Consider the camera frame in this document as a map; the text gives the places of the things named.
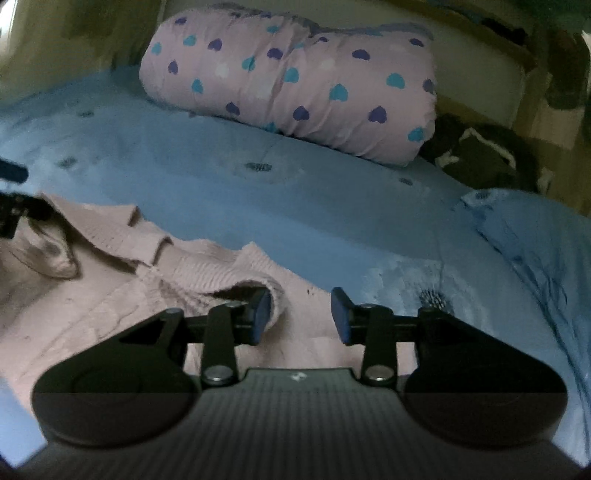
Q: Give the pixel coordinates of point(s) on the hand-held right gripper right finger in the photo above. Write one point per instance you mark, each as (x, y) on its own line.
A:
(341, 318)

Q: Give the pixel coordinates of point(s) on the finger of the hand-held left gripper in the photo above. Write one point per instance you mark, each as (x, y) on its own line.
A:
(23, 212)
(13, 170)

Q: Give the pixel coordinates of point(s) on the pink knitted cardigan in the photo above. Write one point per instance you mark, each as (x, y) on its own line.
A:
(92, 295)

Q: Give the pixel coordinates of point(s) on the pink heart print pillow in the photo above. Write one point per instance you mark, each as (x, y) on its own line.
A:
(300, 83)

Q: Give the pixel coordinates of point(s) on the wooden bed frame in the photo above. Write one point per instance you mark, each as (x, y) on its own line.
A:
(503, 48)

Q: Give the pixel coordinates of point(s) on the dark cloth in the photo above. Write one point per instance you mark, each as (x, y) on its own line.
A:
(485, 157)

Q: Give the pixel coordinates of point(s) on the blue folded blanket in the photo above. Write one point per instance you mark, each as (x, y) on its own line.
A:
(540, 258)

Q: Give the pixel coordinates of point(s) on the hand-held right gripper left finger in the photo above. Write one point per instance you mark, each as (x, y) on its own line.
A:
(262, 318)

